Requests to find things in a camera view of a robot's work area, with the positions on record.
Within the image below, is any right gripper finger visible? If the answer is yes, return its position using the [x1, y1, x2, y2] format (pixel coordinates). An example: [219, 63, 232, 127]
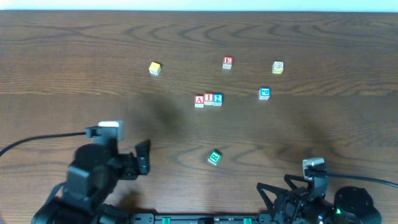
[284, 174, 311, 190]
[256, 182, 289, 215]

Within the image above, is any red letter A block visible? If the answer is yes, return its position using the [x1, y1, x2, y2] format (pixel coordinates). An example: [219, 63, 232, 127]
[195, 95, 205, 108]

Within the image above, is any red letter I block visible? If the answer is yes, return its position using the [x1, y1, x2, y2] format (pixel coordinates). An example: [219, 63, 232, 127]
[203, 93, 214, 106]

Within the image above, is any blue number 2 block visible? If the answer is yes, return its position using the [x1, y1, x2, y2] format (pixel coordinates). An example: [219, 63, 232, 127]
[213, 93, 223, 106]

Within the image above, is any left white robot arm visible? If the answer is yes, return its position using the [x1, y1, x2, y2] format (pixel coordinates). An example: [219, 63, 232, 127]
[31, 139, 151, 224]

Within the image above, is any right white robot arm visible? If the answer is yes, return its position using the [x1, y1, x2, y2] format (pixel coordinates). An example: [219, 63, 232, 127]
[256, 167, 382, 224]

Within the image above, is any green letter R block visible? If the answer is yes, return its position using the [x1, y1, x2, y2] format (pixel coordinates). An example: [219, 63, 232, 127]
[208, 150, 222, 166]

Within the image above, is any yellow wooden block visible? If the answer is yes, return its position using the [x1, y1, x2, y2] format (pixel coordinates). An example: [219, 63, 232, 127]
[149, 62, 161, 76]

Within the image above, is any blue letter block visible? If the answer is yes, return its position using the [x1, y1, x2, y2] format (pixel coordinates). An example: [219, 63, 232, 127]
[259, 87, 271, 100]

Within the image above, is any plain tan wooden block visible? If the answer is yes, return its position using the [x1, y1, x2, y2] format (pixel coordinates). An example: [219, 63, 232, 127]
[272, 62, 284, 74]

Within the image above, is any red letter E block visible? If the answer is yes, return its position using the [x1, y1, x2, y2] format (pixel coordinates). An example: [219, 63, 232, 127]
[222, 56, 234, 70]

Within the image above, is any black mounting rail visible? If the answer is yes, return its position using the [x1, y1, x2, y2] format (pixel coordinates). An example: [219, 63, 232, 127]
[48, 212, 364, 224]

